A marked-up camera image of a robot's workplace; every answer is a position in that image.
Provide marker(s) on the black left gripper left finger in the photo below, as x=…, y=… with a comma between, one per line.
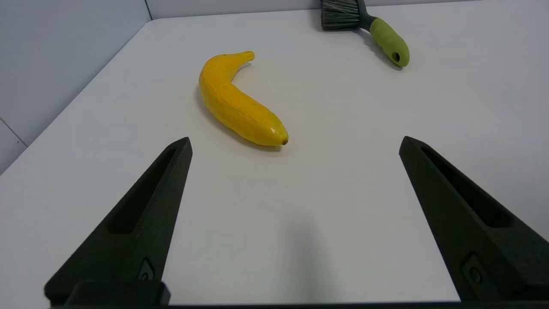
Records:
x=137, y=223

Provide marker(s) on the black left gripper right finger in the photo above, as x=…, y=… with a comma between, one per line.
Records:
x=480, y=240

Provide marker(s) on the yellow banana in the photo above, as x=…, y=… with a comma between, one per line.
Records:
x=233, y=105

